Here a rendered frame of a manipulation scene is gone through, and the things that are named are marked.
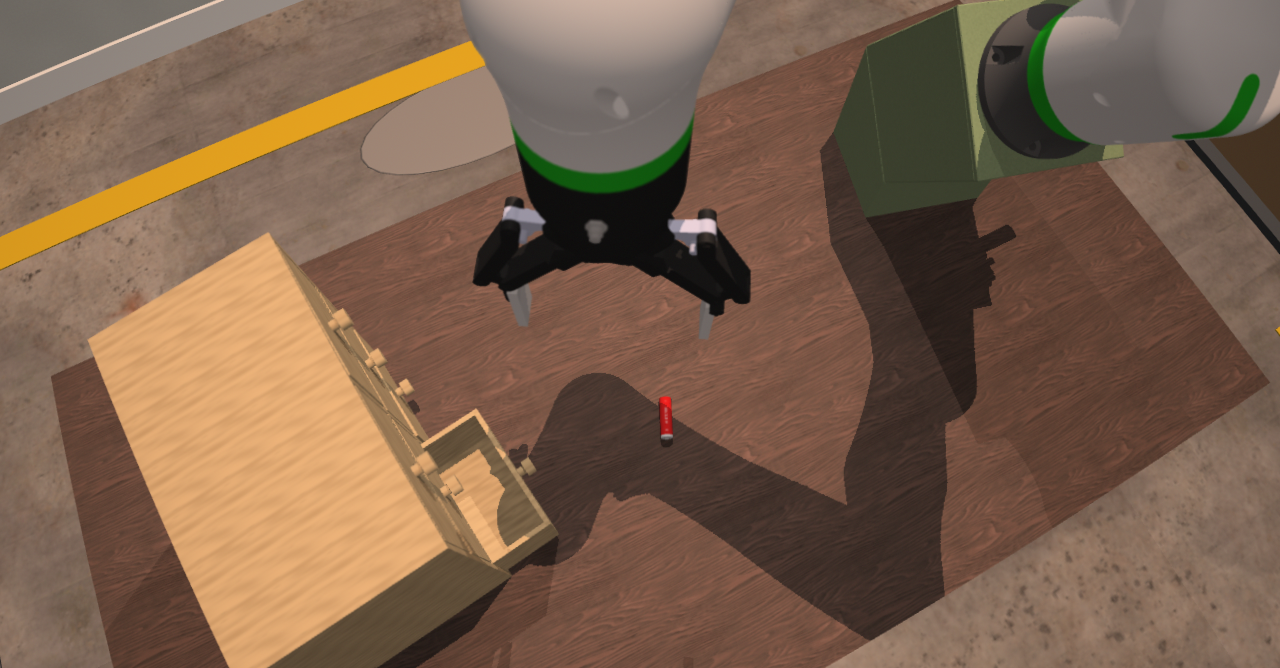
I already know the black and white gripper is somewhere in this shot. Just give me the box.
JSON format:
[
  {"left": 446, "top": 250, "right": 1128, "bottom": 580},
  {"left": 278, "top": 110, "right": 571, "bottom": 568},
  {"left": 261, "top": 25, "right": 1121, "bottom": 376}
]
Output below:
[{"left": 474, "top": 196, "right": 751, "bottom": 340}]

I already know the red aa battery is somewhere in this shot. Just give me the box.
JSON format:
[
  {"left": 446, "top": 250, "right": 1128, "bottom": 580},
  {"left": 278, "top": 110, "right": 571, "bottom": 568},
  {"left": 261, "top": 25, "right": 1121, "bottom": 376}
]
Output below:
[{"left": 659, "top": 397, "right": 673, "bottom": 440}]

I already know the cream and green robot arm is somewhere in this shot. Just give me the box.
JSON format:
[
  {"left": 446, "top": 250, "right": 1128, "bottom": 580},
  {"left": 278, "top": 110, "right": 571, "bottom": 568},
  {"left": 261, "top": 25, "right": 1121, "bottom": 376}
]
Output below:
[{"left": 460, "top": 0, "right": 1280, "bottom": 243}]

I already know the light wooden chest of drawers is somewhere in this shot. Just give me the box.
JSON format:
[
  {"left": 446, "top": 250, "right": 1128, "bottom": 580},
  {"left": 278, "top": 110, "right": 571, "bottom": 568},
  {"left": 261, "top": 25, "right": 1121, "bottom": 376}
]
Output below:
[{"left": 88, "top": 232, "right": 512, "bottom": 668}]

